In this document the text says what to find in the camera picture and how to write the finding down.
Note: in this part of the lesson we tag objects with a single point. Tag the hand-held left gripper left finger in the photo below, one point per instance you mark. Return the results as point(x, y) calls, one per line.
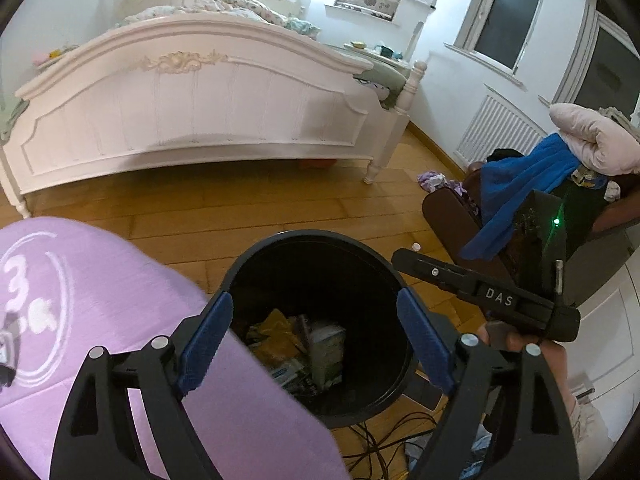
point(207, 340)

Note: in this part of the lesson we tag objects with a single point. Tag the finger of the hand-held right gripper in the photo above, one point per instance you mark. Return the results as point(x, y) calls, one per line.
point(440, 272)

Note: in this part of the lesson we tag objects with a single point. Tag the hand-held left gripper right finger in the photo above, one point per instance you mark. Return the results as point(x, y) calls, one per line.
point(425, 340)

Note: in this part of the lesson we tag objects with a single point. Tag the yellow packet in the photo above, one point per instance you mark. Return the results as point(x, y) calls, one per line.
point(277, 332)

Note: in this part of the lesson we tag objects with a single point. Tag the blue white plastic packet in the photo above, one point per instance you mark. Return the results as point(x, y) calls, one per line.
point(287, 373)

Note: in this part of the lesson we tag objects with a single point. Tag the green paper packet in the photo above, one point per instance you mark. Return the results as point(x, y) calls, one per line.
point(326, 352)

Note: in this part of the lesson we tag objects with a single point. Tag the black trash bin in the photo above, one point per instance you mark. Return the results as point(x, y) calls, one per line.
point(320, 255)

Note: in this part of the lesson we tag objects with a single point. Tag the person's right hand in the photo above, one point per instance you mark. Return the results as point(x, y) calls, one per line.
point(510, 340)

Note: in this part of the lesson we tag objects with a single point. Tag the brown armchair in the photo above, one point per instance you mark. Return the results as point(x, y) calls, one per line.
point(450, 220)

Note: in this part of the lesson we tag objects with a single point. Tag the black flat device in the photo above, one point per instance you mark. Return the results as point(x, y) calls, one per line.
point(429, 394)

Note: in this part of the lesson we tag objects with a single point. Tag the white cabinet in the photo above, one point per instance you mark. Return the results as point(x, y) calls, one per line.
point(612, 320)

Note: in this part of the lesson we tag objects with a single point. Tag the purple floral cloth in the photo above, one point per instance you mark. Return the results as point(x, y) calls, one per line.
point(436, 181)

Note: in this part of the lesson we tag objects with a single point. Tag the light blue cloth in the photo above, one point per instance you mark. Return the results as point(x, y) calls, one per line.
point(480, 452)

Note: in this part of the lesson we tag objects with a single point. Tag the pink pillow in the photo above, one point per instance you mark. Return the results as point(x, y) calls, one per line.
point(595, 140)

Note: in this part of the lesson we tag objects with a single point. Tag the white radiator cover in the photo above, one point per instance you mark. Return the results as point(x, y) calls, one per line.
point(500, 127)

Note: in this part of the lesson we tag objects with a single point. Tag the grey green blanket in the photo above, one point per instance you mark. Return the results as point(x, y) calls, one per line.
point(385, 79)

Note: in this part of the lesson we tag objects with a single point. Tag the small dark printed wrapper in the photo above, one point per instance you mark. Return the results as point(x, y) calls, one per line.
point(5, 350)

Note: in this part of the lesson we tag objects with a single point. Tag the white framed glass door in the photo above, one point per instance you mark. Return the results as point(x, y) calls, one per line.
point(607, 70)

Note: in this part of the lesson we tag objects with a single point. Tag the white bedside table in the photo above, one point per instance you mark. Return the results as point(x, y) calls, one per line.
point(377, 59)

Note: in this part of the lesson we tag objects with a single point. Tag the teal small container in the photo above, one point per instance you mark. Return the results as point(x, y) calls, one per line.
point(389, 51)

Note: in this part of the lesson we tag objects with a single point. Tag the white carved bed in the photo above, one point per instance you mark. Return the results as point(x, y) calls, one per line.
point(200, 110)

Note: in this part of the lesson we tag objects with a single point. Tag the white framed window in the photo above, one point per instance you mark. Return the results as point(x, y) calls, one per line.
point(505, 20)

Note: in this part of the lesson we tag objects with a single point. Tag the pale green bedsheet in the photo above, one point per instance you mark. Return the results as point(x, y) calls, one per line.
point(9, 117)

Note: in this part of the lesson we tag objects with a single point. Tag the yellow small object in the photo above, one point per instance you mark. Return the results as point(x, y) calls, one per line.
point(57, 52)

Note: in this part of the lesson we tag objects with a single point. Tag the pink small object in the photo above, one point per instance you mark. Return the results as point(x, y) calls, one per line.
point(38, 58)

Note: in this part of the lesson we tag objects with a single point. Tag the floral quilt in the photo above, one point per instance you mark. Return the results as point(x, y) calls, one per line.
point(215, 6)

